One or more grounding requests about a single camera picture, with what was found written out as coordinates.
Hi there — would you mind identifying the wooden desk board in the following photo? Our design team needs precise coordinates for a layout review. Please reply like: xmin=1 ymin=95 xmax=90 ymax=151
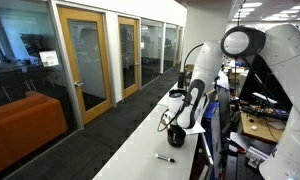
xmin=239 ymin=111 xmax=288 ymax=145

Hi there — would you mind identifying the black sensor bar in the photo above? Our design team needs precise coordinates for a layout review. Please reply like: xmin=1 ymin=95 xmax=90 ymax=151
xmin=251 ymin=92 xmax=279 ymax=106

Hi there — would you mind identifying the narrow wooden door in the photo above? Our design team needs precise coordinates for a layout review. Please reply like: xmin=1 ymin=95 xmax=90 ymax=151
xmin=176 ymin=26 xmax=184 ymax=64

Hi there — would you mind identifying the wooden glass door with handle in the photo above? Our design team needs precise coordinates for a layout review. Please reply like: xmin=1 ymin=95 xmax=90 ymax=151
xmin=57 ymin=5 xmax=113 ymax=126

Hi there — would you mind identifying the white paper sign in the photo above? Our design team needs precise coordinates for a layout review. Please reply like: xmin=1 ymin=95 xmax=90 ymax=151
xmin=38 ymin=50 xmax=60 ymax=68

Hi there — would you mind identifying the orange sofa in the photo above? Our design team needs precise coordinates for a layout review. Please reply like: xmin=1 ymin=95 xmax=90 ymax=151
xmin=0 ymin=90 xmax=69 ymax=178

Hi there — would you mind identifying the black bucket with white print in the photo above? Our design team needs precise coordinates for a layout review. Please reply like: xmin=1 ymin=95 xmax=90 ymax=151
xmin=169 ymin=87 xmax=188 ymax=96

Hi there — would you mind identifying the large black monitor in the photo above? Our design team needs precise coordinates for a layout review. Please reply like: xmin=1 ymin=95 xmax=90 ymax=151
xmin=239 ymin=54 xmax=293 ymax=111

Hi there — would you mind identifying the black bowl with handle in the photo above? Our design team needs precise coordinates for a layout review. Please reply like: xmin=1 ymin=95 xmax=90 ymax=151
xmin=166 ymin=125 xmax=187 ymax=148

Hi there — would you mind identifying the black marker pen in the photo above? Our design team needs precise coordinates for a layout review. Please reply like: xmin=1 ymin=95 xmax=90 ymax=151
xmin=154 ymin=153 xmax=176 ymax=164

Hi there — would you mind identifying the black clamp with orange grip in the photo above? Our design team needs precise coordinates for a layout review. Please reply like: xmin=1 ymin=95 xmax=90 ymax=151
xmin=228 ymin=131 xmax=254 ymax=155

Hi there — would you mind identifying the white lined notepad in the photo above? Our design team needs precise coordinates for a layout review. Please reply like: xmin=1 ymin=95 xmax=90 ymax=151
xmin=161 ymin=116 xmax=207 ymax=136

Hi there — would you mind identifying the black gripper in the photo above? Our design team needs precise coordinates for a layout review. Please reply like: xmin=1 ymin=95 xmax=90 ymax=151
xmin=169 ymin=115 xmax=185 ymax=131

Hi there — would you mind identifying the blue box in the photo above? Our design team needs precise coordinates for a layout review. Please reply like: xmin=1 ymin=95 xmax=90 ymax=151
xmin=201 ymin=101 xmax=224 ymax=179

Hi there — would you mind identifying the black bottle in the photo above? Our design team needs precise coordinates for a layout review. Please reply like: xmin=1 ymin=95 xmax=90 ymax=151
xmin=177 ymin=71 xmax=186 ymax=89

